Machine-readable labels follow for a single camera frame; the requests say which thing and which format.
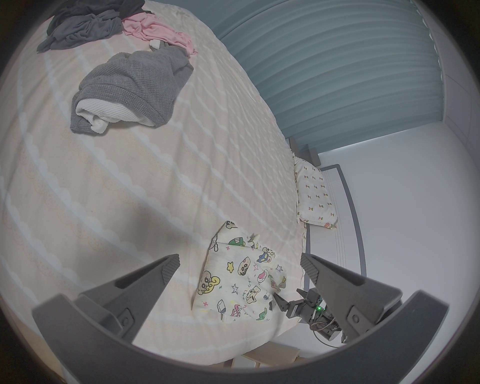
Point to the grey garment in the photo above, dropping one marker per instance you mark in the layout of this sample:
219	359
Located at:
127	82

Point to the white printed pyjama top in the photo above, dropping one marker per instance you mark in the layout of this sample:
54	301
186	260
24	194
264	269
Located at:
232	285

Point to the blue-green curtain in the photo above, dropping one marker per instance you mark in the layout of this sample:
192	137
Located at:
337	67

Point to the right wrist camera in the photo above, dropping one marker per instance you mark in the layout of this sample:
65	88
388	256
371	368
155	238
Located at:
314	296

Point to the pink garment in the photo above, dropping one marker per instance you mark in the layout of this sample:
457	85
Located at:
157	32

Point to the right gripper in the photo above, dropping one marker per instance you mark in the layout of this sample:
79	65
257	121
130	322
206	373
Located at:
302	310

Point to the white printed pillow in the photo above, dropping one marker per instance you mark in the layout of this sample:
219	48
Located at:
315	191

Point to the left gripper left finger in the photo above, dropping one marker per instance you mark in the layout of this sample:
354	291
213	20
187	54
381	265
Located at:
123	303

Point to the black garment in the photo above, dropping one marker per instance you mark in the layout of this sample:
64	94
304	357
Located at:
82	22

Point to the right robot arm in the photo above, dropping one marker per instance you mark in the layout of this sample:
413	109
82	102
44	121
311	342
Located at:
328	326

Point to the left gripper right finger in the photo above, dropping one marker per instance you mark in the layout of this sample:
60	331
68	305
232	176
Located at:
360	307

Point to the small wooden table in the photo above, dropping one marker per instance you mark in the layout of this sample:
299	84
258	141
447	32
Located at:
273	352

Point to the bed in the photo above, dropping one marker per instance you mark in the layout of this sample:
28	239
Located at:
150	168

